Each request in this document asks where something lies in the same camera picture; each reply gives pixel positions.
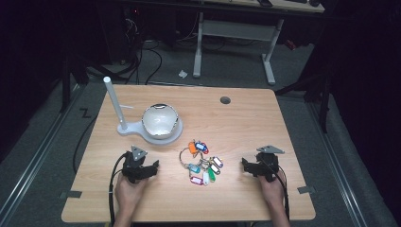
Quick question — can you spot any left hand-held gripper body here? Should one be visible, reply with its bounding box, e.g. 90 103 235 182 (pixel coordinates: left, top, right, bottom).
121 145 158 184

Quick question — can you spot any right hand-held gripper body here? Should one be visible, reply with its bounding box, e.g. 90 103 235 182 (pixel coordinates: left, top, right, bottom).
250 145 286 183

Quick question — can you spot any bunch of coloured key tags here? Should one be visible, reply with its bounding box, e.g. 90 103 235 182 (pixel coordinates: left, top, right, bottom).
179 139 225 187

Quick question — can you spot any person's left hand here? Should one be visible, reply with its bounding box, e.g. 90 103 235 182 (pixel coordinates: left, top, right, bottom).
114 172 149 209

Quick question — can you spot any person's right hand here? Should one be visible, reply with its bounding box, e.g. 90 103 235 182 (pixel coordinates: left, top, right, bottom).
257 175 286 207

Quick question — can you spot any grey tape strip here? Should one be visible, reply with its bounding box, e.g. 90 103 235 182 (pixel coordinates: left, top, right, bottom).
297 185 317 195
59 190 83 200

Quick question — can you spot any white stand with pole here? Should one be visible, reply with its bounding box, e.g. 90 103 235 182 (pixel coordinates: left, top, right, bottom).
102 76 184 147

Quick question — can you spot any black metal stand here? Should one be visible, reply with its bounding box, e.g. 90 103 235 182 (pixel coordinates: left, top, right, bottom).
59 46 91 114
273 62 335 134

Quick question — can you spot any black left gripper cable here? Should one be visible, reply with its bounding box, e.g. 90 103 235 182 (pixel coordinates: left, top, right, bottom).
108 152 129 227

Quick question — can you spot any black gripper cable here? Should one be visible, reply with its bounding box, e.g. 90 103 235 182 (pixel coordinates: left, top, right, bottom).
108 152 129 227
275 165 291 221

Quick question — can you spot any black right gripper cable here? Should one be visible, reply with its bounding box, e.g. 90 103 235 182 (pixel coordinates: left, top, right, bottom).
275 165 291 221

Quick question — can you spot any black floor cable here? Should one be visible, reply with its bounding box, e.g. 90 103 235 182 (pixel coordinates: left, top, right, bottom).
72 113 99 175

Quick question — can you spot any metal floor rail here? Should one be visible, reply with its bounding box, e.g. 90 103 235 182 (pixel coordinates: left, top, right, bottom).
0 84 85 221
306 102 370 227

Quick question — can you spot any bundle of black cables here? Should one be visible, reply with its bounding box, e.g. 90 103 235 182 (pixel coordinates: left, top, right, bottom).
94 15 164 86

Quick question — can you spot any white desk frame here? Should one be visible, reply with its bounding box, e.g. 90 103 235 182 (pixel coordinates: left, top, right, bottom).
192 0 326 87

